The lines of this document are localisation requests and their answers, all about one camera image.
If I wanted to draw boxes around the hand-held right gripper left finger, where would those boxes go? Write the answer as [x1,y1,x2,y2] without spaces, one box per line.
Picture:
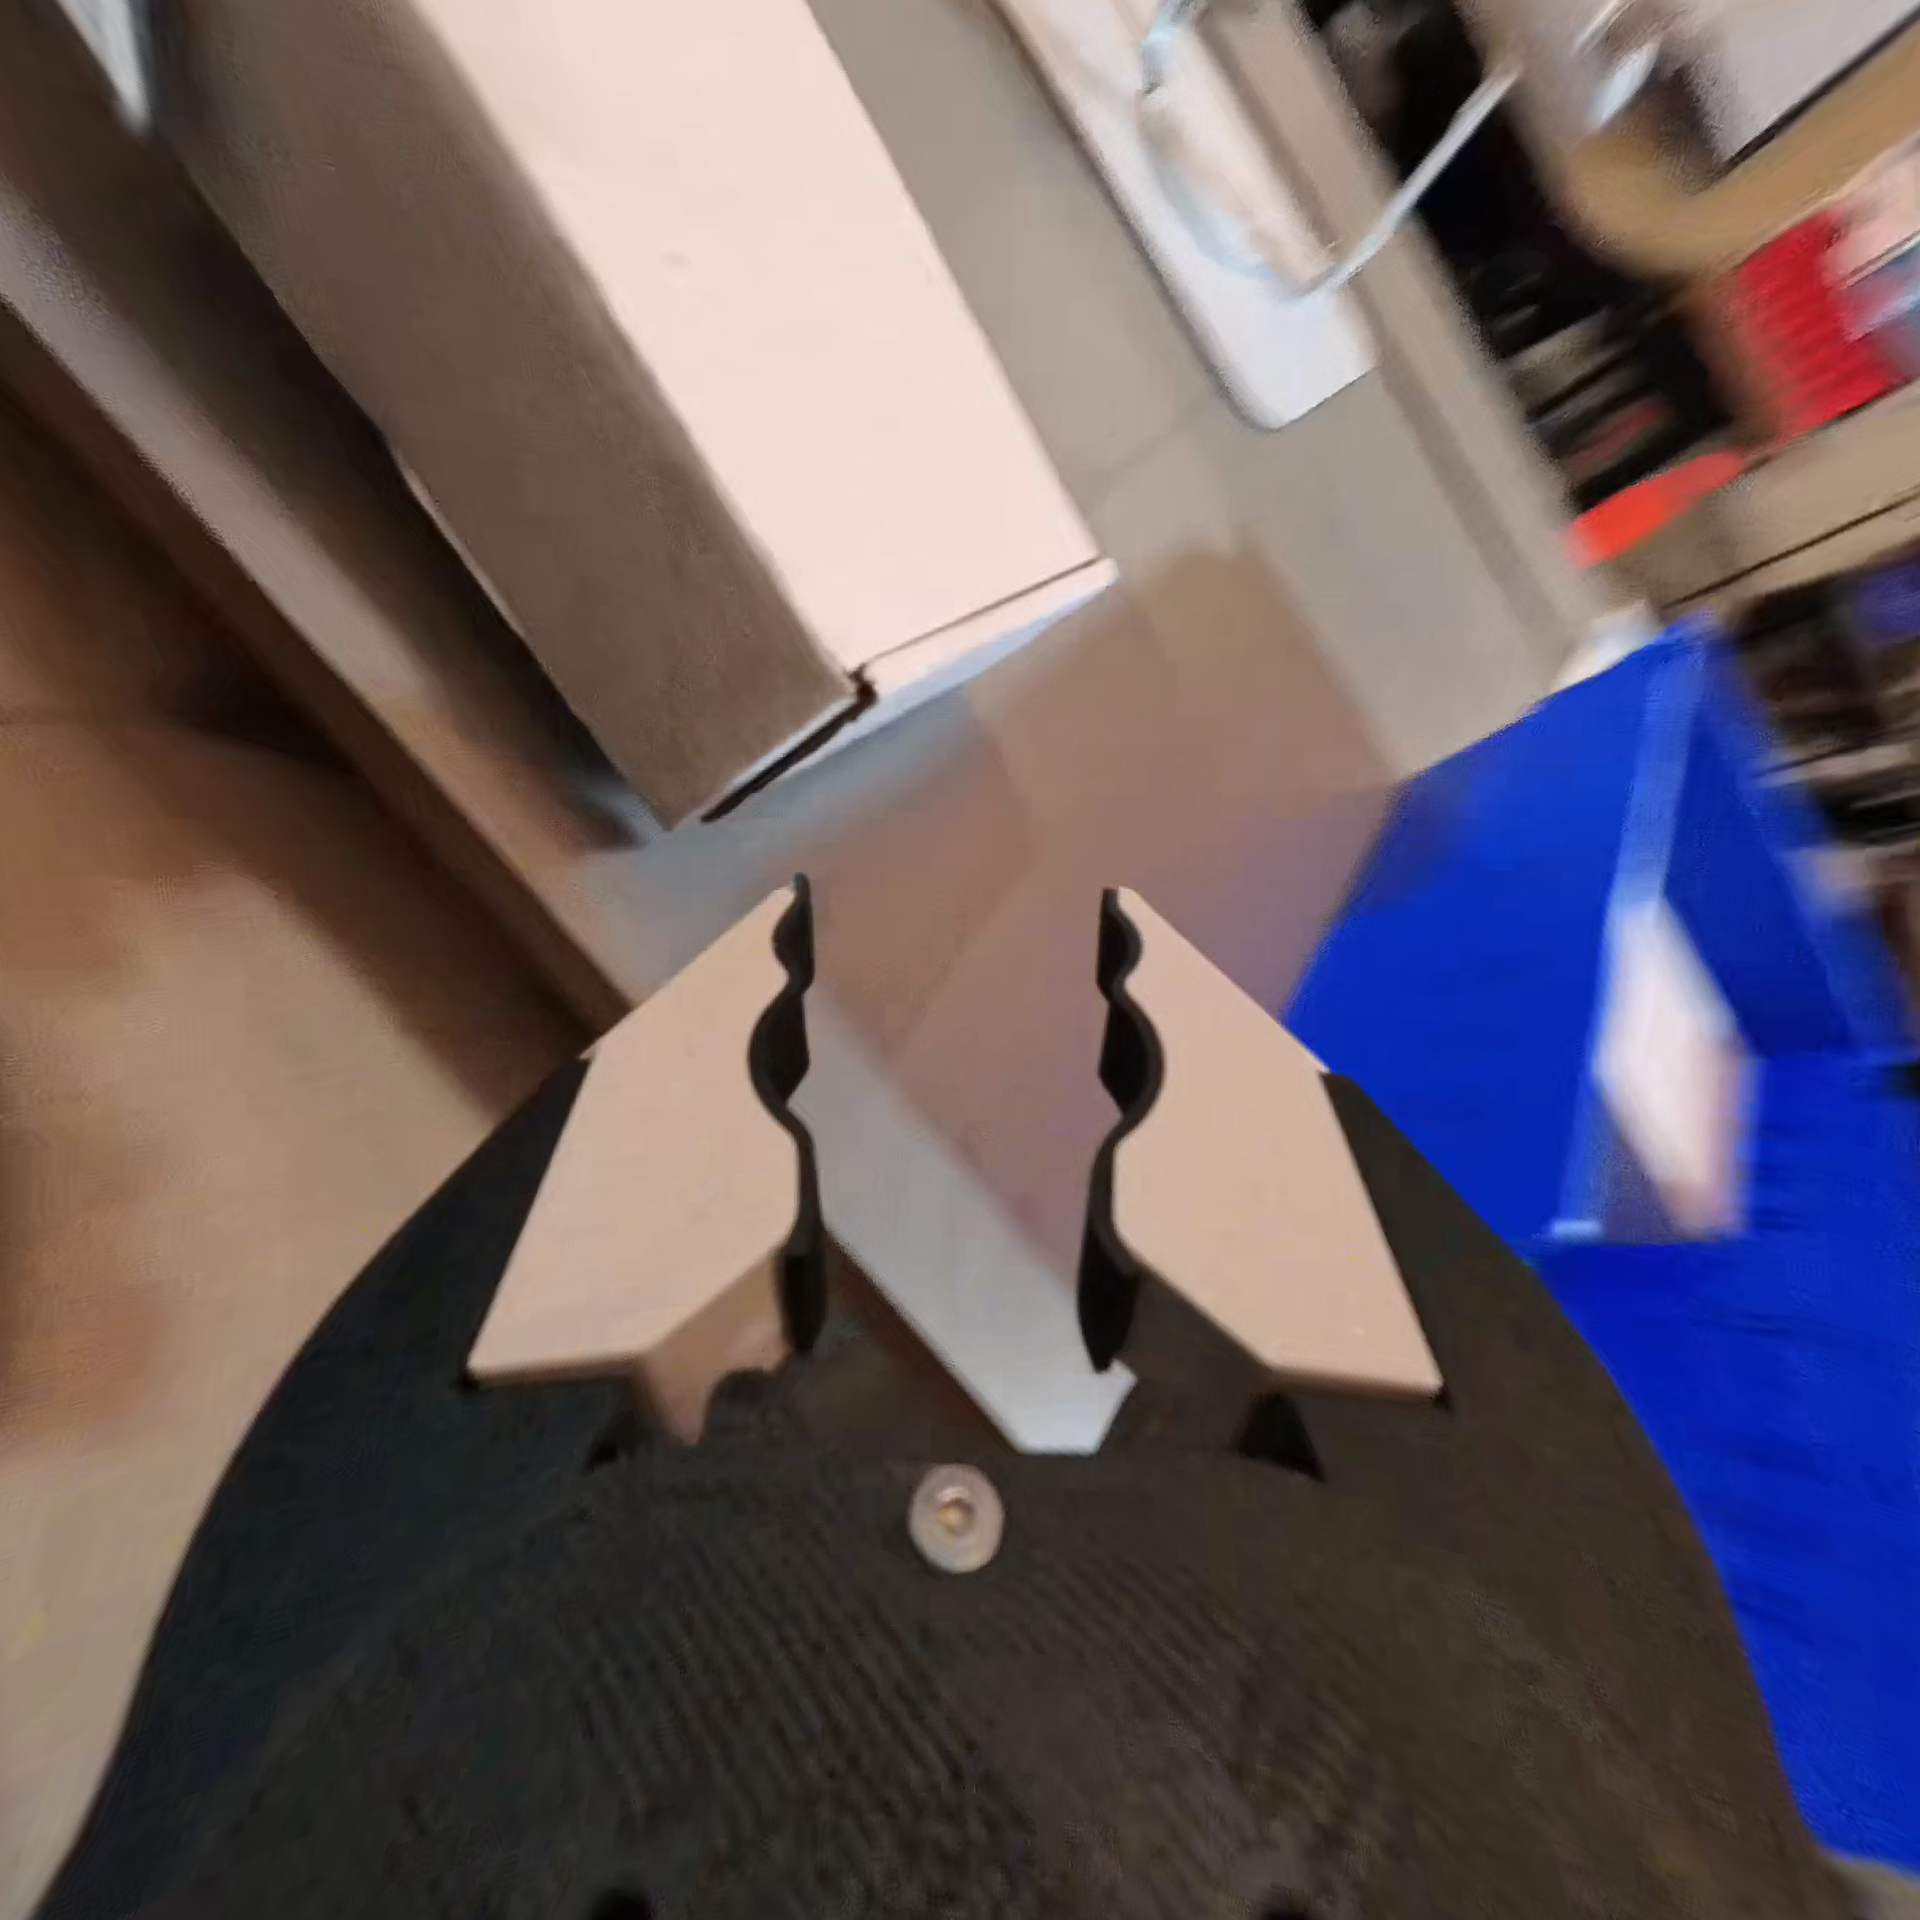
[465,873,831,1446]

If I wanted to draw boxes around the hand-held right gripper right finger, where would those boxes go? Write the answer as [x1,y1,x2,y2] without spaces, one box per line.
[1077,883,1451,1408]

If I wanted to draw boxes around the blue storage bin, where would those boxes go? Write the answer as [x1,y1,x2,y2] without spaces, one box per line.
[1283,614,1920,1870]

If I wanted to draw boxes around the grey desk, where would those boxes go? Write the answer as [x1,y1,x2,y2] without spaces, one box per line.
[0,0,1682,1460]

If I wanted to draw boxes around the person's beige trousers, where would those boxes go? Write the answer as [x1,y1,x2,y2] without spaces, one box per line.
[0,404,632,1771]

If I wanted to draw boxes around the instruction sheet on stand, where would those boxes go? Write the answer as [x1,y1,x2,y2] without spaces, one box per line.
[991,0,1920,433]

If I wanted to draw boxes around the red ridged object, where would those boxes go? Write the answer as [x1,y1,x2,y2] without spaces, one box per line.
[1567,210,1900,569]

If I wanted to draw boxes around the printed instruction sheet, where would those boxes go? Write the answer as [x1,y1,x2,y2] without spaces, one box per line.
[1710,0,1920,159]

